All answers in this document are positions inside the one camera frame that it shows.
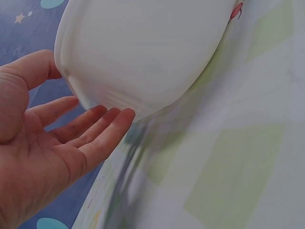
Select person's left hand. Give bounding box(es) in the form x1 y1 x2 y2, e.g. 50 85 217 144
0 49 136 229

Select white rounded plastic container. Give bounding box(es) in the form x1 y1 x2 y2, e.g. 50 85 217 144
54 0 237 124

